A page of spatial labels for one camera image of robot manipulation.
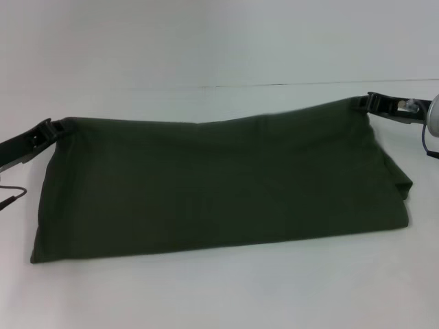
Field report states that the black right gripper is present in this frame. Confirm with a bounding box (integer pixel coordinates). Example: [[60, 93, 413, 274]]
[[354, 90, 431, 127]]

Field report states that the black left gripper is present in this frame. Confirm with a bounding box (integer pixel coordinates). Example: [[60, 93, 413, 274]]
[[0, 117, 75, 174]]

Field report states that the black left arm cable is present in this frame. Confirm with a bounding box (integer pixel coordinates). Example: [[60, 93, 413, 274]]
[[0, 184, 28, 212]]

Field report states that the dark green FREE t-shirt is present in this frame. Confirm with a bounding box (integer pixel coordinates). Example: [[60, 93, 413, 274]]
[[27, 97, 414, 265]]

